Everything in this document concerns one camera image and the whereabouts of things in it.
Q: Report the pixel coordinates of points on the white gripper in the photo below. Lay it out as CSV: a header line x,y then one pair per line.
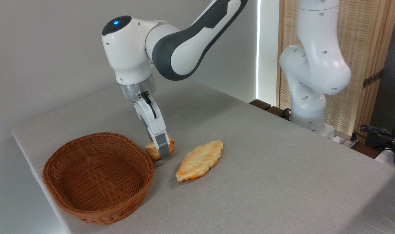
x,y
151,117

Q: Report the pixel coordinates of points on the small round bread roll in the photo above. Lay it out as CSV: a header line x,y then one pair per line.
x,y
151,151

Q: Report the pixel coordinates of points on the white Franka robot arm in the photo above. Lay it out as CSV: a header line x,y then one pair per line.
x,y
184,48

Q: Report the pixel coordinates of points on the long flat bread loaf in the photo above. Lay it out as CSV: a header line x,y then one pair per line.
x,y
199,161

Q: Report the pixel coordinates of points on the brown wicker basket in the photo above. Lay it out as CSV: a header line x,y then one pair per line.
x,y
96,195

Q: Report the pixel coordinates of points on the grey tablecloth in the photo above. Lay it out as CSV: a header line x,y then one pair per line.
x,y
265,169

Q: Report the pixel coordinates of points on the dark wooden furniture piece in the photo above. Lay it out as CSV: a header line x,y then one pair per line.
x,y
262,104

